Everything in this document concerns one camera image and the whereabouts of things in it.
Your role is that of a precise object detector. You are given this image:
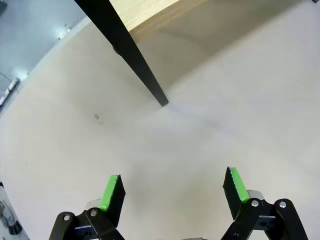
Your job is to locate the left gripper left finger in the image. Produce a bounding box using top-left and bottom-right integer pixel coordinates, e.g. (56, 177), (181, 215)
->
(48, 173), (131, 240)

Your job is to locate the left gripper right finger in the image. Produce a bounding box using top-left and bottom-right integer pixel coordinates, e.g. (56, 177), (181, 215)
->
(219, 166), (310, 240)

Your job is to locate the white power strip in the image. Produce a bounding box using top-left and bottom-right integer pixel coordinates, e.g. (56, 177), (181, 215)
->
(0, 77), (21, 106)

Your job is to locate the wooden shelf with black frame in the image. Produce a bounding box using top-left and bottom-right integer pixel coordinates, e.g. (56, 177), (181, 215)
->
(74, 0), (208, 108)

